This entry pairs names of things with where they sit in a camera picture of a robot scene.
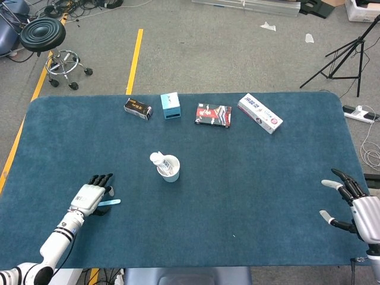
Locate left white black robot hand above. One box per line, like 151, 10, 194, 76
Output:
69, 173, 114, 217

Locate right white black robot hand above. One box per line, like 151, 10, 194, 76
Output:
319, 168, 380, 245

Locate white printed toothpaste tube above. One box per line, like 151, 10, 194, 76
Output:
149, 151, 176, 176

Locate white plastic cup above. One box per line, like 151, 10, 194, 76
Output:
156, 154, 181, 183

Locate long white pink toothpaste box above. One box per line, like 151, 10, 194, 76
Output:
237, 93, 284, 135

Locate white power strip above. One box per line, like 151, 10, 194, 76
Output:
343, 104, 380, 124

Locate small dark purple carton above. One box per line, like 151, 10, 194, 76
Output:
123, 97, 154, 121

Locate light blue upright box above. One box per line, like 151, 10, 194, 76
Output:
160, 91, 182, 120

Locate blue padded seat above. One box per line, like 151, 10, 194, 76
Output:
123, 267, 253, 285

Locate blue felt table mat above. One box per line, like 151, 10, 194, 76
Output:
0, 91, 372, 270

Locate red black flat box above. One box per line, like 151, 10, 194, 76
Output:
194, 103, 233, 129

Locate black round stool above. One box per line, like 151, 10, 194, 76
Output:
20, 17, 94, 91

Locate black tripod stand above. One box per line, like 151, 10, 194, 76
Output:
299, 13, 380, 98

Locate blue grey office chair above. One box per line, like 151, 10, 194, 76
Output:
0, 0, 30, 57

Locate white plastic bin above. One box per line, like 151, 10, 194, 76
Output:
344, 0, 380, 23

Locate black foam tray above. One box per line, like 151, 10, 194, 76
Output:
299, 0, 336, 19

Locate stacked aluminium profiles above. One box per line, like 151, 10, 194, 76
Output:
191, 0, 300, 17

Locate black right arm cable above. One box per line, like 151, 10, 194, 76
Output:
349, 257, 369, 285

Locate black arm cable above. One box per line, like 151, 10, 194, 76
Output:
52, 234, 77, 277
349, 257, 369, 285

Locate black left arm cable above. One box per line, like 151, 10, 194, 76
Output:
52, 234, 77, 277

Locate coiled white cable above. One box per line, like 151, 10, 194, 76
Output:
360, 118, 380, 172

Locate tangle of black floor cables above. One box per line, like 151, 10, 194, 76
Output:
29, 0, 149, 19

